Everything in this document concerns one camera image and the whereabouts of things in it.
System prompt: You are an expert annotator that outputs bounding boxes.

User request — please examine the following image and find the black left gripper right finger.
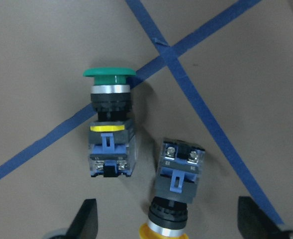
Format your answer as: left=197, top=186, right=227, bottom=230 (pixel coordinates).
left=237, top=196, right=286, bottom=239

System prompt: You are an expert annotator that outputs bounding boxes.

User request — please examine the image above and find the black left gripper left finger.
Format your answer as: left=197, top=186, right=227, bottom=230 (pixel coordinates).
left=65, top=199, right=98, bottom=239

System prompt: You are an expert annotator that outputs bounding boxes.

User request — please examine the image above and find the yellow push button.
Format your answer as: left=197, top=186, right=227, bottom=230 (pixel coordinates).
left=139, top=138, right=205, bottom=239

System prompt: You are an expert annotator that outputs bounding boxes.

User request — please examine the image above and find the green push button outer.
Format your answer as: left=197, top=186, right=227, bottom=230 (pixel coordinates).
left=83, top=67, right=137, bottom=177

